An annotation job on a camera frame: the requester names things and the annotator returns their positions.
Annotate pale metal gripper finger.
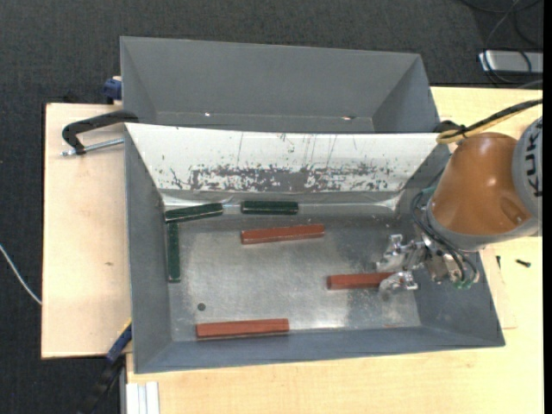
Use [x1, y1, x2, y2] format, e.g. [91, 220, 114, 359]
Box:
[374, 233, 409, 273]
[379, 270, 420, 302]

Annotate red-brown flat block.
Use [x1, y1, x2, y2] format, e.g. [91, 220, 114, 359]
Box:
[240, 223, 326, 246]
[195, 317, 291, 341]
[325, 272, 396, 292]

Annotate grey metal bin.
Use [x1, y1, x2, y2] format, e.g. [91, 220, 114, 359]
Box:
[119, 35, 506, 374]

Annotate dark green flat block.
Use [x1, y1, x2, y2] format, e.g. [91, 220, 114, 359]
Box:
[166, 222, 182, 284]
[240, 200, 300, 216]
[164, 202, 225, 224]

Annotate pale wood flat board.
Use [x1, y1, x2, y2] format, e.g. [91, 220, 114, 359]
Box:
[41, 103, 133, 360]

